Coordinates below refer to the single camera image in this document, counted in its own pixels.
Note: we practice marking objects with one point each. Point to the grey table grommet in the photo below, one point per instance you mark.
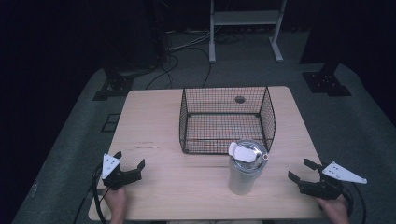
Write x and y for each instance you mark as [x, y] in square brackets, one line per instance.
[239, 99]

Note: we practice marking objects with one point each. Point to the black rectangular floor frame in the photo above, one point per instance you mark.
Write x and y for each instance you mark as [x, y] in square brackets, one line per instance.
[110, 123]

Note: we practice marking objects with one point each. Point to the steel tumbler with white lid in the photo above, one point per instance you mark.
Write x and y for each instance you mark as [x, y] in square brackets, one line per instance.
[244, 174]

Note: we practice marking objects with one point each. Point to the white metal stand frame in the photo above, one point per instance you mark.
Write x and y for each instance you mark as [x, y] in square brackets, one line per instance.
[246, 17]

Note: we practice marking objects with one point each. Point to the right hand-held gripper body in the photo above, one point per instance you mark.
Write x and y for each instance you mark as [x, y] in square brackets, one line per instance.
[323, 188]

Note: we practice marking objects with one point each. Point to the black stand base plate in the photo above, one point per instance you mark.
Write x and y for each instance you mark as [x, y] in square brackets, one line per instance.
[327, 82]
[116, 85]

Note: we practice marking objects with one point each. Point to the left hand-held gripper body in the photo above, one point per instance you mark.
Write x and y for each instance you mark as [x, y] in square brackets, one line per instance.
[124, 178]

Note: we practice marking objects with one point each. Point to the person's left hand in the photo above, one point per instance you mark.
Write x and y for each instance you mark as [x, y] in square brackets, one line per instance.
[117, 203]

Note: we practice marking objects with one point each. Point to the person's right hand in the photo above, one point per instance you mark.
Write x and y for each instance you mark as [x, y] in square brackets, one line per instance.
[337, 210]

